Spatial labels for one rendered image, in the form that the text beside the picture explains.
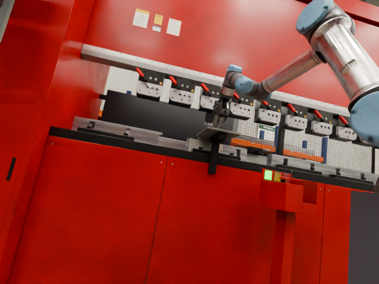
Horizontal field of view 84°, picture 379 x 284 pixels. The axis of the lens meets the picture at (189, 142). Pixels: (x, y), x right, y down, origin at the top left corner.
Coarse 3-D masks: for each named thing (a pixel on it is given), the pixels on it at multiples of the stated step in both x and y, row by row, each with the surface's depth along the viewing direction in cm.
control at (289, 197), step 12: (264, 168) 107; (264, 180) 104; (300, 180) 108; (264, 192) 102; (276, 192) 95; (288, 192) 91; (300, 192) 94; (312, 192) 100; (264, 204) 101; (276, 204) 94; (288, 204) 91; (300, 204) 93; (312, 204) 99
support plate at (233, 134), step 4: (208, 128) 106; (212, 128) 106; (216, 128) 106; (200, 132) 120; (204, 132) 117; (208, 132) 115; (212, 132) 114; (216, 132) 112; (224, 132) 109; (228, 132) 107; (232, 132) 107; (236, 132) 108; (200, 136) 130; (204, 136) 128; (208, 136) 126; (228, 136) 117; (232, 136) 115
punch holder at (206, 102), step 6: (204, 84) 134; (210, 84) 135; (204, 90) 133; (210, 90) 134; (216, 90) 135; (204, 96) 132; (216, 96) 134; (204, 102) 132; (210, 102) 134; (198, 108) 139; (204, 108) 133; (210, 108) 132
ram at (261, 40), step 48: (96, 0) 128; (144, 0) 134; (192, 0) 140; (240, 0) 147; (288, 0) 155; (144, 48) 130; (192, 48) 136; (240, 48) 142; (288, 48) 149; (336, 96) 151
